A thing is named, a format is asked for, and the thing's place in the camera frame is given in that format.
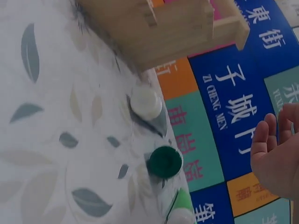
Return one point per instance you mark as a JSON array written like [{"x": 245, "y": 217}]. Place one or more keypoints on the person's right hand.
[{"x": 278, "y": 163}]

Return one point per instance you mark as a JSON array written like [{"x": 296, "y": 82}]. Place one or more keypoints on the person's right fingers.
[{"x": 262, "y": 137}]

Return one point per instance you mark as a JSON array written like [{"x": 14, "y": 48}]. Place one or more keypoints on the dark green capped bottle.
[{"x": 165, "y": 161}]

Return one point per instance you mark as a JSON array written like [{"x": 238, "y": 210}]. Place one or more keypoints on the light green labelled bottle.
[{"x": 183, "y": 205}]

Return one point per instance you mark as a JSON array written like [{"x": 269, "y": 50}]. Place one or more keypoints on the white capped bottle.
[{"x": 144, "y": 102}]

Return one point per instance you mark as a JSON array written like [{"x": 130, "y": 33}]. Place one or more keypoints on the wooden box rack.
[{"x": 163, "y": 30}]

